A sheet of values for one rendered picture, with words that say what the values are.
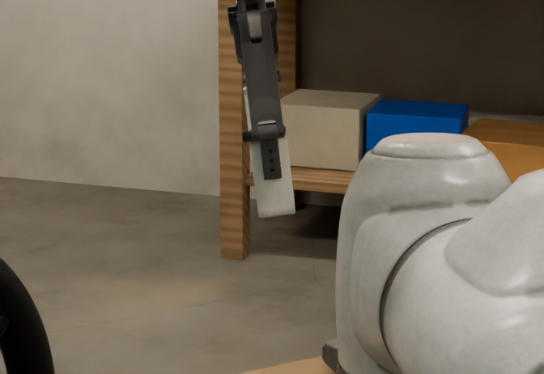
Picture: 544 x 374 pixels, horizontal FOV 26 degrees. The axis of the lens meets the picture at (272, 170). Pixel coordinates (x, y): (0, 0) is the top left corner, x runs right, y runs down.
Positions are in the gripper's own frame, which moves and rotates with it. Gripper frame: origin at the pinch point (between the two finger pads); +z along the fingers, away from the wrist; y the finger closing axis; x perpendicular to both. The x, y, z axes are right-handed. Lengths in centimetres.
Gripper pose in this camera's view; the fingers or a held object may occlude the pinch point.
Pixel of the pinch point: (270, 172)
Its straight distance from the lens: 100.9
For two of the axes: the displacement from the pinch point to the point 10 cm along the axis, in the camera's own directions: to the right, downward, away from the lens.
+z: 1.1, 9.3, 3.5
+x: 9.9, -1.2, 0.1
